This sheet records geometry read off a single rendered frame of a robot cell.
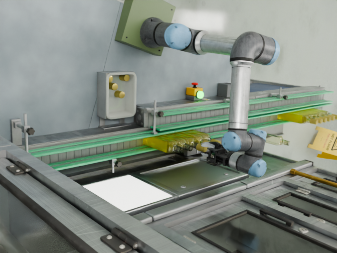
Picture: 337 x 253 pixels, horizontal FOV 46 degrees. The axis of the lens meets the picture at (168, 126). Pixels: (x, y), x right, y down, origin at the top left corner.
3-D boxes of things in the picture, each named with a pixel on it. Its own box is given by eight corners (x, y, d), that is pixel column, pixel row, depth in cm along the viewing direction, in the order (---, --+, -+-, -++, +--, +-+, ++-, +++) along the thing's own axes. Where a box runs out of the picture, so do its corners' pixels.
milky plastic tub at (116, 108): (97, 116, 198) (107, 120, 192) (97, 71, 193) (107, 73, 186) (126, 113, 209) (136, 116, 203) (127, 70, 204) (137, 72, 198)
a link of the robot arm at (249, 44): (246, 23, 152) (238, 152, 151) (264, 29, 159) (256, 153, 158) (223, 28, 160) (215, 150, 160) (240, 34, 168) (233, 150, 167)
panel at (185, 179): (43, 200, 162) (86, 233, 138) (43, 193, 162) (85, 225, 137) (199, 160, 221) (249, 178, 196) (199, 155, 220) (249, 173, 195)
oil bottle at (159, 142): (142, 144, 204) (170, 154, 189) (143, 133, 203) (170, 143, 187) (151, 142, 208) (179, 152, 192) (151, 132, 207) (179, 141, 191)
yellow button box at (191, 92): (185, 99, 236) (193, 100, 230) (185, 86, 234) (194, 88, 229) (193, 98, 240) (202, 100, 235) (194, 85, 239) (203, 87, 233)
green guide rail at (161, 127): (150, 128, 205) (160, 131, 199) (150, 126, 205) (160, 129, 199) (323, 100, 318) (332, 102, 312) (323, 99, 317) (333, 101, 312)
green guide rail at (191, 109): (150, 113, 203) (160, 116, 197) (150, 112, 203) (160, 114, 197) (324, 91, 316) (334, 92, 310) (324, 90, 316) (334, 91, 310)
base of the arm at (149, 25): (146, 12, 197) (158, 13, 190) (167, 24, 207) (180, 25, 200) (136, 41, 197) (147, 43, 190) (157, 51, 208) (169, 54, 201)
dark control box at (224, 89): (216, 95, 253) (226, 97, 247) (217, 83, 252) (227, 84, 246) (225, 94, 259) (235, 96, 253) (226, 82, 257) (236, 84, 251)
